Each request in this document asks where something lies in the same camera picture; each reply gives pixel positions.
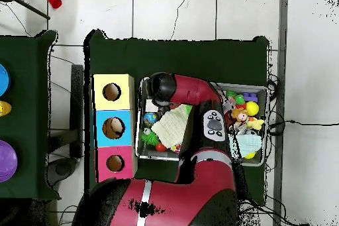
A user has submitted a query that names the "cream waffle cloth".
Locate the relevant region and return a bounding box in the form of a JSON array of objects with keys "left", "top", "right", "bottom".
[{"left": 150, "top": 103, "right": 193, "bottom": 148}]

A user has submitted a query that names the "wooden box with three holes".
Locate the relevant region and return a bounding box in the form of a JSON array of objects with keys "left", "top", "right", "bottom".
[{"left": 91, "top": 73, "right": 138, "bottom": 184}]

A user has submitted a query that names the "clear mesh bin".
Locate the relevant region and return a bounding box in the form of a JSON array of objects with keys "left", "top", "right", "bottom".
[{"left": 135, "top": 77, "right": 268, "bottom": 167}]

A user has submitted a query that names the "plain wooden cube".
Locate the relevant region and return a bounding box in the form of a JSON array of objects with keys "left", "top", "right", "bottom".
[{"left": 145, "top": 99, "right": 159, "bottom": 112}]

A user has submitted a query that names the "globe print ball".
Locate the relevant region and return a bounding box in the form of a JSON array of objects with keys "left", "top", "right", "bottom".
[{"left": 143, "top": 111, "right": 160, "bottom": 127}]

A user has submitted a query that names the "green spiky ball with eyes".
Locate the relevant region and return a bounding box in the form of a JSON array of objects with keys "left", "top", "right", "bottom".
[{"left": 140, "top": 127, "right": 160, "bottom": 146}]

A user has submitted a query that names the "dark green table cloth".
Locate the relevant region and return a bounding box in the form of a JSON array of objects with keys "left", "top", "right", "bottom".
[{"left": 83, "top": 29, "right": 269, "bottom": 204}]

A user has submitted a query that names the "brown plush animal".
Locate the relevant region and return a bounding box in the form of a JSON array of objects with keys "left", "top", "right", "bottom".
[{"left": 230, "top": 107, "right": 250, "bottom": 123}]

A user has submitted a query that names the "purple building brick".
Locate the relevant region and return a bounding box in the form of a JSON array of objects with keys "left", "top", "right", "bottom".
[{"left": 242, "top": 91, "right": 259, "bottom": 103}]

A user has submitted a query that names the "yellow smiley ball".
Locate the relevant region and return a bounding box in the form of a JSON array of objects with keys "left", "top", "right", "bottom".
[{"left": 245, "top": 101, "right": 260, "bottom": 117}]

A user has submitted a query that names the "mint waffle cloth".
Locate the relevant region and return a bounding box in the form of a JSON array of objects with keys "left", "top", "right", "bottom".
[{"left": 228, "top": 133, "right": 263, "bottom": 158}]

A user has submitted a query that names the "yellow plush duck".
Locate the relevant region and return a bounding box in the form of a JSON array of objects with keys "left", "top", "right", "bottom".
[{"left": 247, "top": 116, "right": 265, "bottom": 131}]

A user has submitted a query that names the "green cloth of side table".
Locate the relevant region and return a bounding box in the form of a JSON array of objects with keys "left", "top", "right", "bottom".
[{"left": 0, "top": 29, "right": 60, "bottom": 201}]

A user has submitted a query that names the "yellow toy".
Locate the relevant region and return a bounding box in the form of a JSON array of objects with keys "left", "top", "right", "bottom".
[{"left": 0, "top": 100, "right": 12, "bottom": 117}]

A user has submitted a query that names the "purple ball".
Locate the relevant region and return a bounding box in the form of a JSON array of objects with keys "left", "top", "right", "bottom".
[{"left": 0, "top": 140, "right": 19, "bottom": 183}]

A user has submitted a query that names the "black tripod stand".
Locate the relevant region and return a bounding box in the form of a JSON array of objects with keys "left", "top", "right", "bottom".
[{"left": 0, "top": 0, "right": 51, "bottom": 21}]

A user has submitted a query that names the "long black cable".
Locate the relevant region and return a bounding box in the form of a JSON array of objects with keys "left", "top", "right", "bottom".
[{"left": 268, "top": 119, "right": 339, "bottom": 135}]

